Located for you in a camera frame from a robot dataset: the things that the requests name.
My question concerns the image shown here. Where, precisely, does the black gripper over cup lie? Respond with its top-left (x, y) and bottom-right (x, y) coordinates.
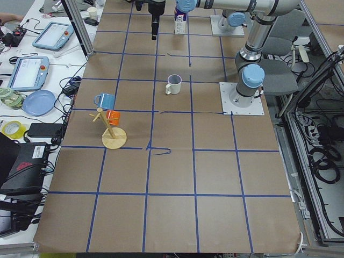
top-left (135, 0), bottom-right (166, 40)

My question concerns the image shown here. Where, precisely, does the blue white milk carton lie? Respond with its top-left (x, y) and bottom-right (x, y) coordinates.
top-left (174, 7), bottom-right (187, 35)

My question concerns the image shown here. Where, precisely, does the white ceramic mug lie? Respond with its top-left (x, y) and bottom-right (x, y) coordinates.
top-left (165, 74), bottom-right (182, 95)

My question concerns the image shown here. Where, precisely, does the paper cup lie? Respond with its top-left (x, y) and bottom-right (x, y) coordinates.
top-left (87, 6), bottom-right (98, 20)

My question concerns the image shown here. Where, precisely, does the blue mug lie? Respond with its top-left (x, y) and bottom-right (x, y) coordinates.
top-left (94, 92), bottom-right (115, 110)

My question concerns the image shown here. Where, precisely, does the upper teach pendant tablet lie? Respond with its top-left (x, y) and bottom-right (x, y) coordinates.
top-left (32, 21), bottom-right (74, 51)

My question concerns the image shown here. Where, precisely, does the teach pendant tablet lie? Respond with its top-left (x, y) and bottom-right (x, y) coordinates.
top-left (32, 21), bottom-right (74, 51)
top-left (8, 56), bottom-right (50, 92)

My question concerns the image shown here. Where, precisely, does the orange mug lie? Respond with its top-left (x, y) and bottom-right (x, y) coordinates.
top-left (106, 110), bottom-right (120, 126)

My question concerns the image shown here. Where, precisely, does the grey office chair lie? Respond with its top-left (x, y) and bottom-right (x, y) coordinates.
top-left (259, 10), bottom-right (307, 95)

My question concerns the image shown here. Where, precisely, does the lower teach pendant tablet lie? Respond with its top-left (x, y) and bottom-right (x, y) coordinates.
top-left (8, 56), bottom-right (50, 92)

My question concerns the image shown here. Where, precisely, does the light blue plate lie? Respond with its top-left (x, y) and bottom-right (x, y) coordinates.
top-left (22, 90), bottom-right (56, 116)

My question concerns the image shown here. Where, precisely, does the black power adapter brick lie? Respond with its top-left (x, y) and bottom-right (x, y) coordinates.
top-left (27, 123), bottom-right (62, 138)

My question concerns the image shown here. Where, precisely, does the green lidded glass jar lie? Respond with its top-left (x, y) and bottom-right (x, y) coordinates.
top-left (1, 88), bottom-right (25, 109)

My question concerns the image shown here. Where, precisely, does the yellow tape roll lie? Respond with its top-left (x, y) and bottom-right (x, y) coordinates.
top-left (2, 121), bottom-right (26, 139)

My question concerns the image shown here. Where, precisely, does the black computer box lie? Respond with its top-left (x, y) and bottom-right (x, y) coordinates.
top-left (1, 134), bottom-right (49, 196)

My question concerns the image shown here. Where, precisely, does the aluminium frame post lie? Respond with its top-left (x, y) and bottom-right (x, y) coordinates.
top-left (61, 0), bottom-right (94, 57)

